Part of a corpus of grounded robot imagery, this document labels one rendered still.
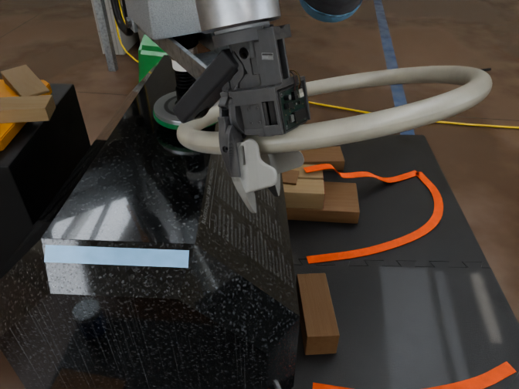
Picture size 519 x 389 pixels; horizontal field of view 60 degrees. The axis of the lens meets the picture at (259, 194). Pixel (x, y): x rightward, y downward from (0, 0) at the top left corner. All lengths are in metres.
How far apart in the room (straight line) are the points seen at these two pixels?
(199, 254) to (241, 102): 0.56
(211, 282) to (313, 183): 1.31
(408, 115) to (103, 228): 0.76
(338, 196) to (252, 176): 1.83
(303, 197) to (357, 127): 1.70
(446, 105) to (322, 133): 0.15
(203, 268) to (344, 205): 1.37
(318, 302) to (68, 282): 1.02
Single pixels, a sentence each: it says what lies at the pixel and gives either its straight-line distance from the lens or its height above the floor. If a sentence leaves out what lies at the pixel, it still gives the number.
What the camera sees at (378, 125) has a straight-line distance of 0.53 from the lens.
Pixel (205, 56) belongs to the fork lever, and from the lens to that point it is 1.23.
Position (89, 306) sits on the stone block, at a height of 0.73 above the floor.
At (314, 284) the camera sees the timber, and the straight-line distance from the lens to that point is 1.86.
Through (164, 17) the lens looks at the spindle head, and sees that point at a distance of 1.20.
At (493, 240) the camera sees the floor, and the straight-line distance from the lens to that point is 2.49.
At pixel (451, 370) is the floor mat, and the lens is 1.91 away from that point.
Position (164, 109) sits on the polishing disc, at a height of 0.91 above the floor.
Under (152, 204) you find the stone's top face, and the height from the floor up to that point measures 0.85.
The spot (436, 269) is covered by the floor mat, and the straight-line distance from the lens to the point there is 2.21.
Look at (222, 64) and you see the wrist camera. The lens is 0.53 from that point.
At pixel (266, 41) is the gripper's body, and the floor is 1.38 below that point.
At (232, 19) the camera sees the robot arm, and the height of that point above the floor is 1.41.
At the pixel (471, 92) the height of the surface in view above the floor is 1.31.
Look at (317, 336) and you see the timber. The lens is 1.72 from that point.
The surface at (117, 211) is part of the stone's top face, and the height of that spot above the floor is 0.85.
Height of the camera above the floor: 1.56
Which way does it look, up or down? 39 degrees down
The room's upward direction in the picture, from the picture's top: straight up
